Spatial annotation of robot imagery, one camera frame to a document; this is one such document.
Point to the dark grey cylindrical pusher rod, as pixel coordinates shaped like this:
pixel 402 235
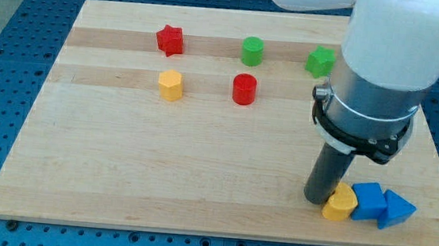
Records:
pixel 330 167

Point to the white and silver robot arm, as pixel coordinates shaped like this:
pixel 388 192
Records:
pixel 389 59

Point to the yellow heart block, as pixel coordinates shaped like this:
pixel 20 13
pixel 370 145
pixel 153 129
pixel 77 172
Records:
pixel 340 204

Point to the yellow hexagon block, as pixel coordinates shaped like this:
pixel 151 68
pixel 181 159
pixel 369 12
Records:
pixel 171 85

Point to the blue cube block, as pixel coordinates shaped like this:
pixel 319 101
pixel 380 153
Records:
pixel 371 202

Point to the blue triangle block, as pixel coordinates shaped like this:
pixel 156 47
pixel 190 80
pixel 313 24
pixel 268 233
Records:
pixel 398 210

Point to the green star block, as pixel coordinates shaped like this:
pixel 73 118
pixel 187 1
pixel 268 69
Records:
pixel 320 62

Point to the red cylinder block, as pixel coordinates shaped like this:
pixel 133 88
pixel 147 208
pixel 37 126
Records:
pixel 244 89

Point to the green cylinder block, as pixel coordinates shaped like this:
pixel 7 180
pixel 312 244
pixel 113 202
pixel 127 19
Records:
pixel 252 51

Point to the wooden board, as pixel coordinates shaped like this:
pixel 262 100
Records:
pixel 101 148

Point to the red star block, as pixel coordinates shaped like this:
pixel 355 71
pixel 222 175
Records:
pixel 170 40

